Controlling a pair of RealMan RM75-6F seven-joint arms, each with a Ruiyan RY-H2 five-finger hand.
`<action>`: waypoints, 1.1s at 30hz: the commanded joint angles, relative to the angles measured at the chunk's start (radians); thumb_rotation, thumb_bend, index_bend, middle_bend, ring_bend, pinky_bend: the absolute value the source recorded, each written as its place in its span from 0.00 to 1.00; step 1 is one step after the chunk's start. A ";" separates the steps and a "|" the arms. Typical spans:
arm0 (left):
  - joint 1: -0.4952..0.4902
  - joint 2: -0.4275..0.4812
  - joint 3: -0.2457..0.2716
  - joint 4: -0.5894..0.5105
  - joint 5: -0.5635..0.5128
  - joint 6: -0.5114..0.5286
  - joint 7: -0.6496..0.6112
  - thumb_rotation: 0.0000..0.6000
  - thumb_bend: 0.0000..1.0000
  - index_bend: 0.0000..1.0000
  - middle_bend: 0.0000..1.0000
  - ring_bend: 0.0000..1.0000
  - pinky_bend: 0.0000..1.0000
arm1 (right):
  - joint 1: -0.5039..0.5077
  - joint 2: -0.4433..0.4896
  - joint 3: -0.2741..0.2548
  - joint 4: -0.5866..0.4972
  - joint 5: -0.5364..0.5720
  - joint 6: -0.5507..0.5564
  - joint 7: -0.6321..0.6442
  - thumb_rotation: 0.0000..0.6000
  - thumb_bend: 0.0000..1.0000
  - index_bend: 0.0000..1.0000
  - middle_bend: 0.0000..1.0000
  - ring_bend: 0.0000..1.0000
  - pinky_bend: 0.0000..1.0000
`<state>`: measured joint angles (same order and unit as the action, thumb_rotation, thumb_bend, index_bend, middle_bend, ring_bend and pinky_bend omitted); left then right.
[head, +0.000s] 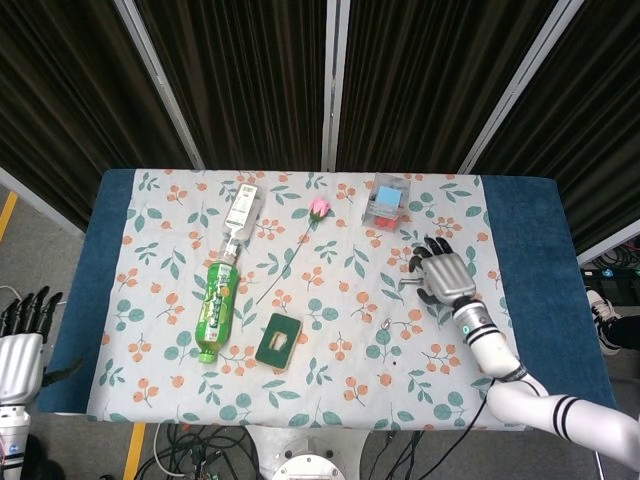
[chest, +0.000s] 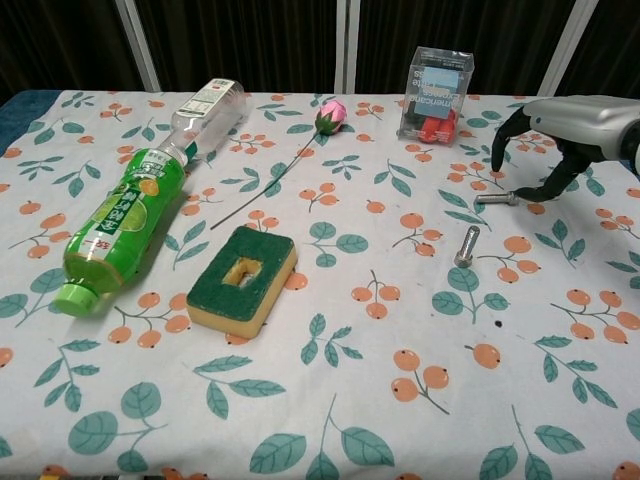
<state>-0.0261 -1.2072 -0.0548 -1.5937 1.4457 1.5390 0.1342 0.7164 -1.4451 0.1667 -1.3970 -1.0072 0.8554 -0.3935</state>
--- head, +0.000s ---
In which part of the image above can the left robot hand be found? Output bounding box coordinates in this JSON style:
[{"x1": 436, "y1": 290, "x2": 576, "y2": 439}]
[{"x1": 0, "y1": 285, "x2": 84, "y2": 406}]

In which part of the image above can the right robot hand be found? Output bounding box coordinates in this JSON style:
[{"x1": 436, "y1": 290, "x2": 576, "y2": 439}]
[{"x1": 407, "y1": 235, "x2": 477, "y2": 307}]

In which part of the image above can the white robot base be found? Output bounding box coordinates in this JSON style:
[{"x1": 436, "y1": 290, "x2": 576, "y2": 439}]
[{"x1": 247, "y1": 424, "x2": 369, "y2": 480}]

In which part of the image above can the blue table cover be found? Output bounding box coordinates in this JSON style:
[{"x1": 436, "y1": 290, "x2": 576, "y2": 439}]
[{"x1": 37, "y1": 168, "x2": 616, "y2": 431}]

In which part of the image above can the clear box of earplugs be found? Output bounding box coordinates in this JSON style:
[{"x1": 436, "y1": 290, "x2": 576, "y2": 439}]
[{"x1": 362, "y1": 173, "x2": 414, "y2": 234}]

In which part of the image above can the floral print tablecloth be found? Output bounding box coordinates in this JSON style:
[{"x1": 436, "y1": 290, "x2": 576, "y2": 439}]
[{"x1": 85, "y1": 168, "x2": 531, "y2": 431}]

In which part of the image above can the pink artificial rose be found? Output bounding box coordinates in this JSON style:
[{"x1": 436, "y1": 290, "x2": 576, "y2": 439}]
[{"x1": 255, "y1": 198, "x2": 334, "y2": 305}]

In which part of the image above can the white sneaker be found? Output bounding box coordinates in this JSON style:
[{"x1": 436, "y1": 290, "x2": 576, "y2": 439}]
[{"x1": 585, "y1": 288, "x2": 624, "y2": 356}]

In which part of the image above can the black trouser leg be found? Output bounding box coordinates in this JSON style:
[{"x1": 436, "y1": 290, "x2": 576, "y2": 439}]
[{"x1": 605, "y1": 314, "x2": 640, "y2": 352}]

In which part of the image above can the dark pleated screen panel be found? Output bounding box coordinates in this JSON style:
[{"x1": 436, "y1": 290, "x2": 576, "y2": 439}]
[
  {"x1": 472, "y1": 0, "x2": 640, "y2": 266},
  {"x1": 0, "y1": 0, "x2": 194, "y2": 236},
  {"x1": 134, "y1": 0, "x2": 331, "y2": 171},
  {"x1": 337, "y1": 0, "x2": 559, "y2": 174}
]

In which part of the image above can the green rectangular sponge holder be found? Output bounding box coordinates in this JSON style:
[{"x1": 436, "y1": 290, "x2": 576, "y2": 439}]
[{"x1": 254, "y1": 312, "x2": 304, "y2": 371}]

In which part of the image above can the green tea plastic bottle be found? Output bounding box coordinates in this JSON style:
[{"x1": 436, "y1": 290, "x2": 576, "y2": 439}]
[{"x1": 194, "y1": 259, "x2": 241, "y2": 365}]

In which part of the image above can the clear empty plastic bottle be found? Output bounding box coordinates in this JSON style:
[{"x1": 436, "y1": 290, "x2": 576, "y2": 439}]
[{"x1": 219, "y1": 182, "x2": 265, "y2": 264}]

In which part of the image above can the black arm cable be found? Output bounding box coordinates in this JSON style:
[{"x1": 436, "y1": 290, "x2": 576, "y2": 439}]
[{"x1": 364, "y1": 377, "x2": 501, "y2": 480}]

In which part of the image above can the black floor cable bundle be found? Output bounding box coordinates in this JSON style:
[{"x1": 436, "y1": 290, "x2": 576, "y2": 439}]
[{"x1": 134, "y1": 423, "x2": 261, "y2": 480}]

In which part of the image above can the white screen frame post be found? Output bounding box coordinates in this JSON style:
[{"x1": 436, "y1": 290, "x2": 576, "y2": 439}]
[
  {"x1": 457, "y1": 0, "x2": 586, "y2": 175},
  {"x1": 113, "y1": 0, "x2": 206, "y2": 170},
  {"x1": 319, "y1": 0, "x2": 351, "y2": 172}
]

